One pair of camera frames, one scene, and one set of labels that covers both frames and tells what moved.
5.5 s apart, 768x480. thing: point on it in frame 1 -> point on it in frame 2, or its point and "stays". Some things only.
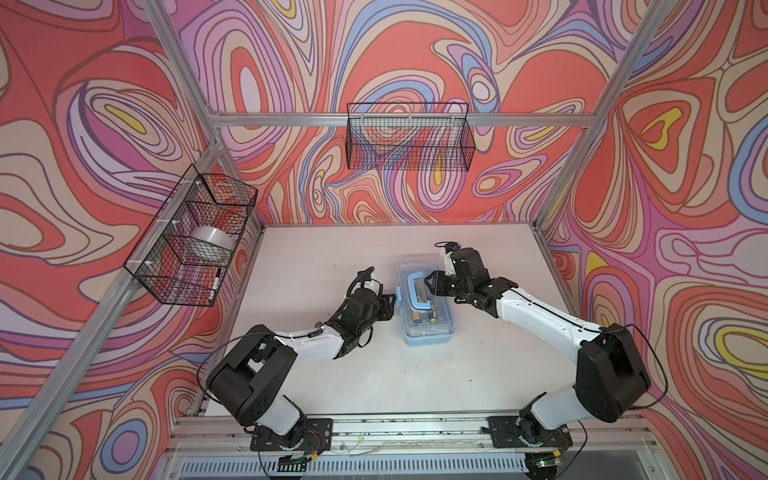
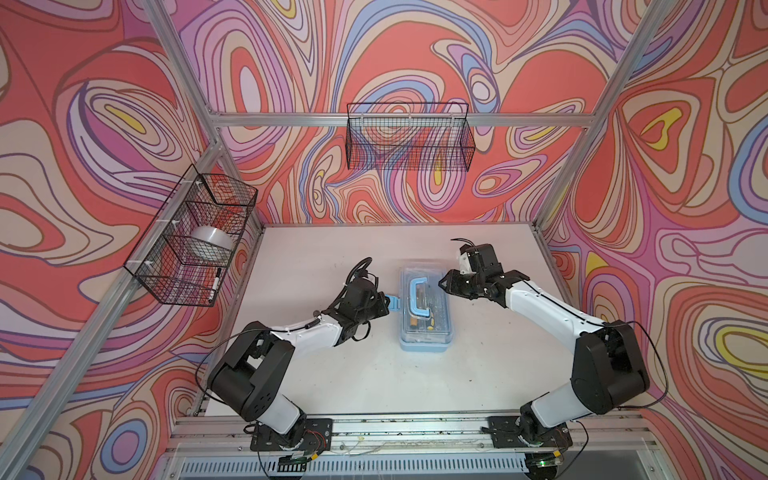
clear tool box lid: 423,313 stays
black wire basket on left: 188,247 stays
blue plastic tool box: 426,317 stays
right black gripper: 438,277 -> 451,284
